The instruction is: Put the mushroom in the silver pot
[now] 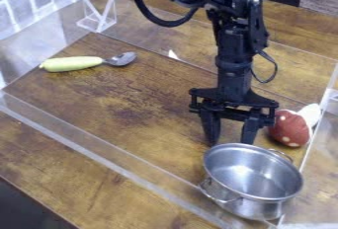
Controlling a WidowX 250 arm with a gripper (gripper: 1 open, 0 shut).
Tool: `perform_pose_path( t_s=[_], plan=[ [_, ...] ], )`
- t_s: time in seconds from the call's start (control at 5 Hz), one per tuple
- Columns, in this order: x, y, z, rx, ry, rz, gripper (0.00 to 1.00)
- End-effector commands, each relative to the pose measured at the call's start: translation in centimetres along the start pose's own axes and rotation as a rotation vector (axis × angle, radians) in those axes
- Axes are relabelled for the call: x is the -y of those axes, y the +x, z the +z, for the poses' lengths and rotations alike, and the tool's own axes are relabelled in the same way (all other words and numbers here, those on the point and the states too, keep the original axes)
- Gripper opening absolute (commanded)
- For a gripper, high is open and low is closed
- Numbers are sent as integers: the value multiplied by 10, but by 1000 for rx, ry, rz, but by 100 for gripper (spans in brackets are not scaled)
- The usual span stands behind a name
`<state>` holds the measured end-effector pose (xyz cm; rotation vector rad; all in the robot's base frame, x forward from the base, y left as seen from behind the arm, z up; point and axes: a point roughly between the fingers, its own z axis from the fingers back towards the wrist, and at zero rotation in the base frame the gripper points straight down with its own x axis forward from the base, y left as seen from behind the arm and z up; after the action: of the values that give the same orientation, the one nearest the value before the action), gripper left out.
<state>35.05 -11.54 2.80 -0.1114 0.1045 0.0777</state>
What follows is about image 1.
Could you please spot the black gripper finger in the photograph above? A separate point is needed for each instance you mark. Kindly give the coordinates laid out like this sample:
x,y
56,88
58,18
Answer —
x,y
251,126
211,126

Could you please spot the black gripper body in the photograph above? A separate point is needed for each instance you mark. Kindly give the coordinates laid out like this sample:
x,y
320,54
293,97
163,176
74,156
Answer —
x,y
213,107

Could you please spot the red white plush mushroom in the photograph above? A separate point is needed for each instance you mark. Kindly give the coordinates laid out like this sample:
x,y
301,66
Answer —
x,y
293,127

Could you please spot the silver metal pot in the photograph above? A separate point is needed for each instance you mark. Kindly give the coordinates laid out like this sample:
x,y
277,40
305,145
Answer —
x,y
251,181

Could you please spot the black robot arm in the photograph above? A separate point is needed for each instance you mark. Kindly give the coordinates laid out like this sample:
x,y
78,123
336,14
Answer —
x,y
242,38

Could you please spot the clear acrylic enclosure wall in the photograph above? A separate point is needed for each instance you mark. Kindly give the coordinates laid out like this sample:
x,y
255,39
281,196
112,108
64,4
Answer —
x,y
103,145

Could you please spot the green handled metal spoon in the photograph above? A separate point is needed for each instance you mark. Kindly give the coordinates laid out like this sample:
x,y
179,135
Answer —
x,y
63,64

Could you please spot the clear acrylic triangle bracket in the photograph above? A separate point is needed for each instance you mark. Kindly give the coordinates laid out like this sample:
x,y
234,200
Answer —
x,y
98,21

